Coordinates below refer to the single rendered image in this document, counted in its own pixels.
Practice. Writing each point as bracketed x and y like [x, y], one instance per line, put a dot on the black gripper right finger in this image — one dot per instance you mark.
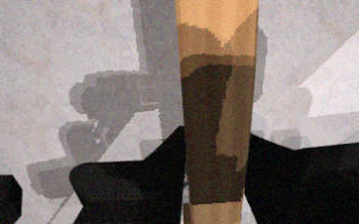
[277, 177]

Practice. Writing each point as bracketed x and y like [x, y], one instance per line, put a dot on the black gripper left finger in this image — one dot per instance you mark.
[159, 177]

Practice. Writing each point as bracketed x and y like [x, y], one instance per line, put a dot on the dark brown wooden post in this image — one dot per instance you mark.
[186, 213]

